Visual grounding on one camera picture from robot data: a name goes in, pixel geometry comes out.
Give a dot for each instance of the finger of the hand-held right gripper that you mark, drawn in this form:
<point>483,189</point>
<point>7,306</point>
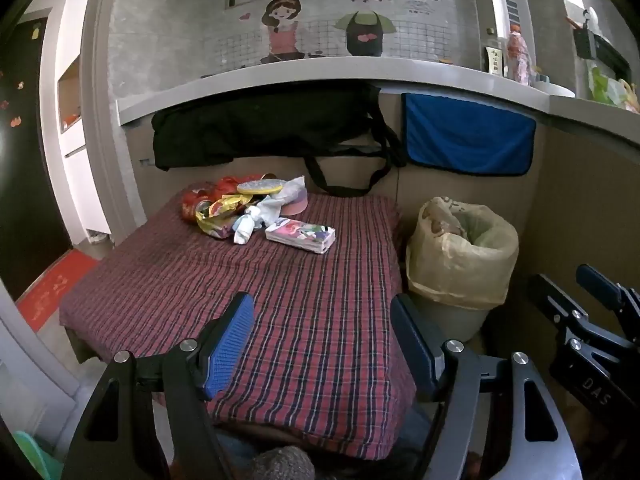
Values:
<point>595,277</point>
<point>555,300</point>

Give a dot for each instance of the black wall holder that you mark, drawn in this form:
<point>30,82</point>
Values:
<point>595,45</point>

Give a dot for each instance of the printed tissue pack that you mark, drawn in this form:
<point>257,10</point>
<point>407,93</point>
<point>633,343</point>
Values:
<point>300,235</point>

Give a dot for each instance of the grey fuzzy cloth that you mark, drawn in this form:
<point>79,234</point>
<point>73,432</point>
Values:
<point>282,465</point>

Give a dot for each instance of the crumpled white tissue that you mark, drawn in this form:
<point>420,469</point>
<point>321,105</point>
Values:
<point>262,210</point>

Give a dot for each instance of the black fabric bag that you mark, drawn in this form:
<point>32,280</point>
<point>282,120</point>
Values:
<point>260,125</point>

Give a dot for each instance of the red door mat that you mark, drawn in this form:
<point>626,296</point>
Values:
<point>52,290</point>

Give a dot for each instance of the black door with stickers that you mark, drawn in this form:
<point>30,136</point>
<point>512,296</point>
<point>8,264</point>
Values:
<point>25,160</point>

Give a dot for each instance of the pair of shoes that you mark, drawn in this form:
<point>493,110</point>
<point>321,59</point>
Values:
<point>96,236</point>

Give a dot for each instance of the grey trash bin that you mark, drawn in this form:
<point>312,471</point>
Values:
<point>452,317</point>

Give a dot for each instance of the blue cloth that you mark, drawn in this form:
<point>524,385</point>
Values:
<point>465,135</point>

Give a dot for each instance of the green plastic bag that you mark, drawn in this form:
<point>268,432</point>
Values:
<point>607,87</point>

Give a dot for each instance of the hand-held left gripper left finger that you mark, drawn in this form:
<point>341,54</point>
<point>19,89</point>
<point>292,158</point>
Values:
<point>230,345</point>

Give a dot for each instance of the yellow foil snack wrapper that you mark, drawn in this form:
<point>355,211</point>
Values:
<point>220,212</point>

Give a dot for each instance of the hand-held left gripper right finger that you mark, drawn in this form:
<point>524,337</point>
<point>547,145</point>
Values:
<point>415,345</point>

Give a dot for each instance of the cartoon wall mural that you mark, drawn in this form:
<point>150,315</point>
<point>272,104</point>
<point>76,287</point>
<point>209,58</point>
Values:
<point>320,25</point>

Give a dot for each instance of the green plastic object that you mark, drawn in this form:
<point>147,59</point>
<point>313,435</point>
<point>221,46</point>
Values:
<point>32,455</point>

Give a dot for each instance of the grey counter ledge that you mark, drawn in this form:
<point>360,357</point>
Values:
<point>350,72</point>

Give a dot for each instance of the red plaid tablecloth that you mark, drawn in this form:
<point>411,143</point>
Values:
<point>300,310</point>

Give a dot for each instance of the white cabinet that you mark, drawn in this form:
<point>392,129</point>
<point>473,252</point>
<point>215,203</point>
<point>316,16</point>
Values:
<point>82,170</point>

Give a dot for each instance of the white bowl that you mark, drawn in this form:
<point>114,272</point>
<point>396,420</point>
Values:
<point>552,87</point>

